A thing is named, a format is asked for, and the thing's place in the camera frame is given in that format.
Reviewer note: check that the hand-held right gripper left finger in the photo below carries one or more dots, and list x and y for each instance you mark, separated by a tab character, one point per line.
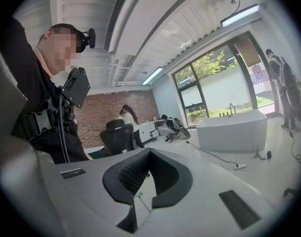
91	194

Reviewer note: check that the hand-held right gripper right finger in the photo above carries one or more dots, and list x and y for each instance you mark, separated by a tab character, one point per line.
202	206

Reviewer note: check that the white round table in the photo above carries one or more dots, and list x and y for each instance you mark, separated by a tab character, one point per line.
96	152

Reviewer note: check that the white power strip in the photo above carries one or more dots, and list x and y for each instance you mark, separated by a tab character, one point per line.
240	167

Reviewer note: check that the white bathtub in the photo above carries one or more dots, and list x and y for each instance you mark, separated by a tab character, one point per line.
232	134

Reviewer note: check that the small blue item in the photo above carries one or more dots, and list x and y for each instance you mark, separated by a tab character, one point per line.
269	155

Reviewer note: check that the white drawer cabinet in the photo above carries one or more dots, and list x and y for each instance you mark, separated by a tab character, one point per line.
148	130

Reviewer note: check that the black chest harness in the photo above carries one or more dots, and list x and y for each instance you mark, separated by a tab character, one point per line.
37	125

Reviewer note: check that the black tub faucet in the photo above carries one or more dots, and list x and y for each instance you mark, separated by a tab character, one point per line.
232	107

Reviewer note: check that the black-framed window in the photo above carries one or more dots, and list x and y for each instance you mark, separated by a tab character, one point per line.
214	88

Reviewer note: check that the person's black shirt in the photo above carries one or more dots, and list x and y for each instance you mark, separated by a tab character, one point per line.
29	88

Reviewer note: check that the ceiling strip light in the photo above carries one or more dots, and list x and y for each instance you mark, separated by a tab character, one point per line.
240	15
153	76

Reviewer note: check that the pink paper notes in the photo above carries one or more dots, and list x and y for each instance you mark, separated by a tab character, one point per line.
259	75

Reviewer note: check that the person's head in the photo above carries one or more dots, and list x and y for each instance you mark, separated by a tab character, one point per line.
56	51

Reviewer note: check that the brown board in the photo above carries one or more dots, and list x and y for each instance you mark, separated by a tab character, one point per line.
246	52

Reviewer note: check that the ceiling air vent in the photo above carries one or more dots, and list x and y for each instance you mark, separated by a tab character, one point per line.
118	16

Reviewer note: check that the black head-mounted camera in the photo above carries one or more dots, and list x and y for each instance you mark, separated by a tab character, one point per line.
91	38

